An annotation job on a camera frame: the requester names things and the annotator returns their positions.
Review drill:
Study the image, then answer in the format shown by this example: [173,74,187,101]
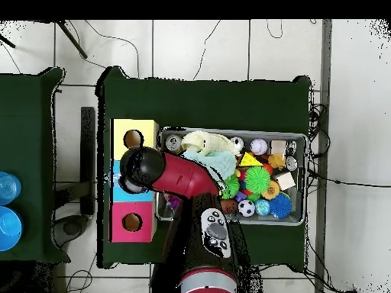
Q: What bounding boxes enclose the mint green cloth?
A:
[183,149,238,190]

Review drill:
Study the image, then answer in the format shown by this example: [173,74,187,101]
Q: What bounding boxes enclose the wooden box with three holes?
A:
[108,118,160,244]

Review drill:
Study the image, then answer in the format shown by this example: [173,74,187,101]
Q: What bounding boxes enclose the cream cloth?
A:
[180,130,241,156]

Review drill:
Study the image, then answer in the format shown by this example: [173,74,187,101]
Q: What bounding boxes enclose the silver drink can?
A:
[229,136,245,153]
[164,134,183,153]

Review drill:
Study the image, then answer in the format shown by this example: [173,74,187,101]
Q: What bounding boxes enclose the green fuzzy monster toy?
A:
[220,174,241,200]

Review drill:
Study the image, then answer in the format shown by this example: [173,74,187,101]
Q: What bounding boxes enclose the yellow cheese wedge toy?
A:
[238,151,263,168]

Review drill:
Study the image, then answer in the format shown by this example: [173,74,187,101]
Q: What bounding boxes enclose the dark green tablecloth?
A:
[95,65,312,272]
[0,66,71,265]

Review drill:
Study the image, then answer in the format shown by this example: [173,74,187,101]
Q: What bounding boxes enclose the green spiky ball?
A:
[244,166,272,195]

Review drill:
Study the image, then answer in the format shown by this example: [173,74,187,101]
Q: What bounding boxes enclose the baseball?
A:
[249,137,269,156]

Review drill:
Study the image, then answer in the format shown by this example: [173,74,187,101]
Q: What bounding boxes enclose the soccer ball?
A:
[237,199,256,218]

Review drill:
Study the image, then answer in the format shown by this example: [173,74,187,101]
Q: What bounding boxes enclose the blue spiky ball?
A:
[268,192,293,220]

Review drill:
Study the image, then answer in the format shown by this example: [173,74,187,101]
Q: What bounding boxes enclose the black tripod leg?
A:
[0,33,16,49]
[56,20,89,60]

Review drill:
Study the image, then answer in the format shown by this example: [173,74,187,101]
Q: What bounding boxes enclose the small blue bowl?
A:
[0,172,22,206]

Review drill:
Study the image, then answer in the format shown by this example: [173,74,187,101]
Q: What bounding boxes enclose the large blue bowl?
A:
[0,205,24,252]

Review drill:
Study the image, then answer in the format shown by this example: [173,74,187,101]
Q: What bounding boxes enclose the wire mesh bin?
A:
[155,127,308,227]

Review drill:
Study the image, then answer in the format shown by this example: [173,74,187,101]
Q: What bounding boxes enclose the black cable with connector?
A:
[308,170,391,188]

